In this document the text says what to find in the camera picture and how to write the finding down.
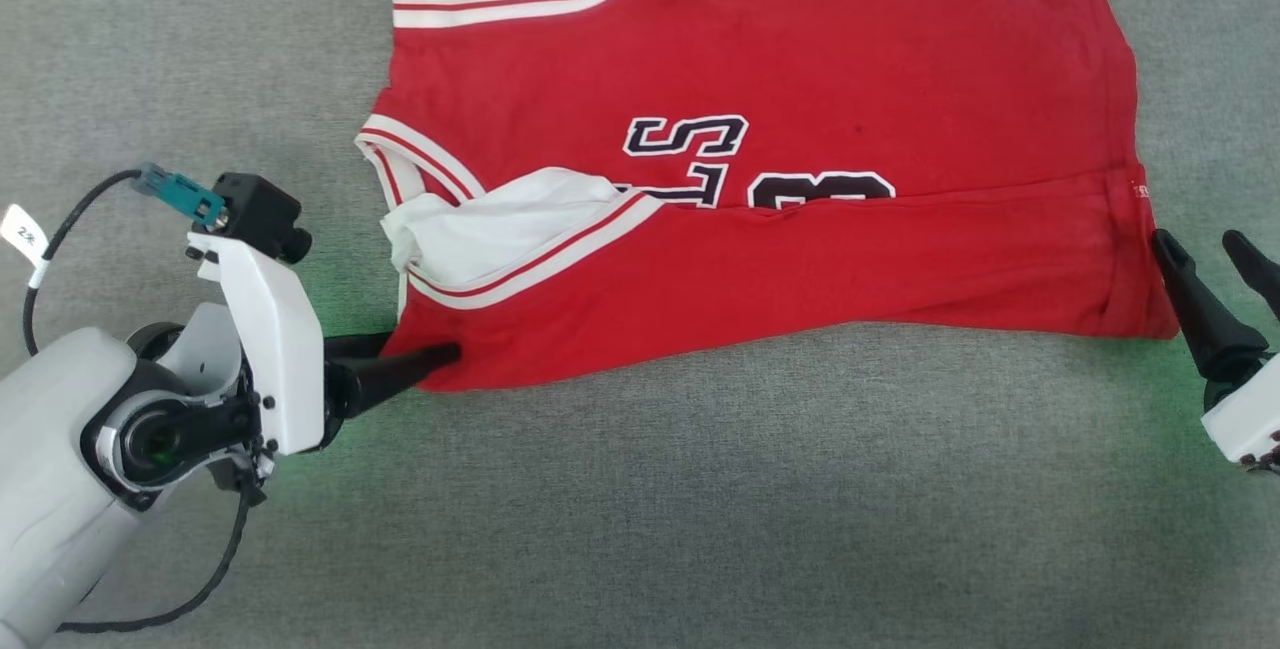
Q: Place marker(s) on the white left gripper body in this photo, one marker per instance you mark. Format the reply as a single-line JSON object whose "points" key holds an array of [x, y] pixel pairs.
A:
{"points": [[280, 359]]}

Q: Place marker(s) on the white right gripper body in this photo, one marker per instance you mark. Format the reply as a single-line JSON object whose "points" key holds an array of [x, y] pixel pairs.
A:
{"points": [[1250, 419]]}

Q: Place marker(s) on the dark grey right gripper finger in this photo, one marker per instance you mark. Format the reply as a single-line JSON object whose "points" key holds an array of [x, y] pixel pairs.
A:
{"points": [[1260, 269], [1205, 319]]}

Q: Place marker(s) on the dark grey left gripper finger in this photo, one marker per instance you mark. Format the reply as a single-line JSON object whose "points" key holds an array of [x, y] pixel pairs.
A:
{"points": [[385, 379], [355, 345]]}

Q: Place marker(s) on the red white basketball jersey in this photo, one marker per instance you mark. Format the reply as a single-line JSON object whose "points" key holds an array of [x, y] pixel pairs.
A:
{"points": [[800, 49]]}

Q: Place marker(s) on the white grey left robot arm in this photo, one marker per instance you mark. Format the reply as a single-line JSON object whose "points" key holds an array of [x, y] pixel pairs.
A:
{"points": [[50, 409]]}

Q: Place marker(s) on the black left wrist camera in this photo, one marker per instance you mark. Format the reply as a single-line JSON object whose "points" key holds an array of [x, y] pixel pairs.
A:
{"points": [[258, 214]]}

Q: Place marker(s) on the teal left camera connector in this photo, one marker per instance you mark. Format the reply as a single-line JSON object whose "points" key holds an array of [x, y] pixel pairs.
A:
{"points": [[185, 196]]}

